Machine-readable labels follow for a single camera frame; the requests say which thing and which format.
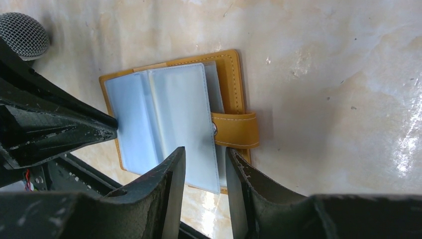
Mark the yellow leather card holder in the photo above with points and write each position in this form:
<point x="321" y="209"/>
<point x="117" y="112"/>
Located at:
<point x="195" y="102"/>

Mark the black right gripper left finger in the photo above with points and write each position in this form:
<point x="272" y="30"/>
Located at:
<point x="150" y="206"/>

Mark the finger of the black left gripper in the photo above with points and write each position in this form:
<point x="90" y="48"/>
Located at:
<point x="18" y="73"/>
<point x="31" y="138"/>

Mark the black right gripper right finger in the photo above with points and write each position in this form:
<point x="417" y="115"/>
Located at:
<point x="261" y="208"/>

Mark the black microphone silver head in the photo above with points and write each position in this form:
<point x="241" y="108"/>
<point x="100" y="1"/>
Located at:
<point x="24" y="35"/>

